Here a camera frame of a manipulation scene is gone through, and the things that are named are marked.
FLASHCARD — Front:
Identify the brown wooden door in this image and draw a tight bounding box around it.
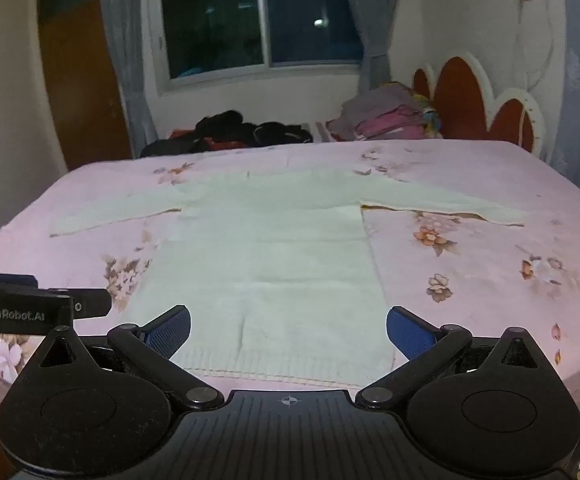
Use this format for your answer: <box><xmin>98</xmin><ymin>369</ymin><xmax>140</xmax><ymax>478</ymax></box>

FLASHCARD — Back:
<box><xmin>36</xmin><ymin>0</ymin><xmax>134</xmax><ymax>172</ymax></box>

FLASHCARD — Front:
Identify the white knit sweater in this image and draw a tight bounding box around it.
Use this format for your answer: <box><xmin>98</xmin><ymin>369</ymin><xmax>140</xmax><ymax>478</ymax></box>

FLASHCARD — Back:
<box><xmin>49</xmin><ymin>169</ymin><xmax>528</xmax><ymax>392</ymax></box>

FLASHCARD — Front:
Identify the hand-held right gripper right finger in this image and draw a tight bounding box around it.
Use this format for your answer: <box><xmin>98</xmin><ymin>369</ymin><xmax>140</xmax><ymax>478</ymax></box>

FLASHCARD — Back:
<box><xmin>354</xmin><ymin>305</ymin><xmax>559</xmax><ymax>412</ymax></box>

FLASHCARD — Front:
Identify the red cloth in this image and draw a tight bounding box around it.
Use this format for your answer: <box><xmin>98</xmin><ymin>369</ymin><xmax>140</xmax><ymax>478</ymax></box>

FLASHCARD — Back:
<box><xmin>170</xmin><ymin>129</ymin><xmax>251</xmax><ymax>152</ymax></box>

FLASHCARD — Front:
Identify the grey blue curtain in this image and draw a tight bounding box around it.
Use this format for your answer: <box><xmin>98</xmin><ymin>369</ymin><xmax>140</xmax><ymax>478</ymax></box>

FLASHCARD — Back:
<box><xmin>97</xmin><ymin>0</ymin><xmax>159</xmax><ymax>159</ymax></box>
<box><xmin>339</xmin><ymin>0</ymin><xmax>429</xmax><ymax>97</ymax></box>

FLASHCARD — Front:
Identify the stack of folded clothes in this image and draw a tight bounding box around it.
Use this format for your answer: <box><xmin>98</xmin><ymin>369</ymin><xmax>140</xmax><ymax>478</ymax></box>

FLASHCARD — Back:
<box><xmin>327</xmin><ymin>81</ymin><xmax>443</xmax><ymax>142</ymax></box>

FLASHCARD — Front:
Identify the pink floral bed sheet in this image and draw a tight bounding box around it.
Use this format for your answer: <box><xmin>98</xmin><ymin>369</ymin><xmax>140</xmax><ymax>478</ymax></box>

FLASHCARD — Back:
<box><xmin>0</xmin><ymin>139</ymin><xmax>580</xmax><ymax>433</ymax></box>

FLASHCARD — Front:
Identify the red and white headboard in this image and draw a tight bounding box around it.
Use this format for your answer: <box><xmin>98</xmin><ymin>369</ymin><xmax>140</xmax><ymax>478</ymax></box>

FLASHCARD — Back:
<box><xmin>412</xmin><ymin>52</ymin><xmax>545</xmax><ymax>162</ymax></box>

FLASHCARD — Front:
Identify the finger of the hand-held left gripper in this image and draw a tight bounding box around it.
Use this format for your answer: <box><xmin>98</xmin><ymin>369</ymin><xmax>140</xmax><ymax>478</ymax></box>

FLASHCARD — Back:
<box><xmin>47</xmin><ymin>288</ymin><xmax>112</xmax><ymax>319</ymax></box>

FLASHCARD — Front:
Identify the sliding glass window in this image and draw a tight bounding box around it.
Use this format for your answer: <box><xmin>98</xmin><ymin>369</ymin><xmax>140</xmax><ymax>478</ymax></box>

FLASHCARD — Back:
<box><xmin>150</xmin><ymin>0</ymin><xmax>367</xmax><ymax>94</ymax></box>

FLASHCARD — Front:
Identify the pile of black clothes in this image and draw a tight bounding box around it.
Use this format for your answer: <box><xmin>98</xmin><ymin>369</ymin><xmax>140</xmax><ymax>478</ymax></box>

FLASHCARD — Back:
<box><xmin>140</xmin><ymin>109</ymin><xmax>313</xmax><ymax>159</ymax></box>

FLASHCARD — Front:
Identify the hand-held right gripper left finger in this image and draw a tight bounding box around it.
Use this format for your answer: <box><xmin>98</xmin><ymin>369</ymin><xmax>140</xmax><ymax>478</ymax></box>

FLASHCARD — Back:
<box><xmin>20</xmin><ymin>304</ymin><xmax>225</xmax><ymax>412</ymax></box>

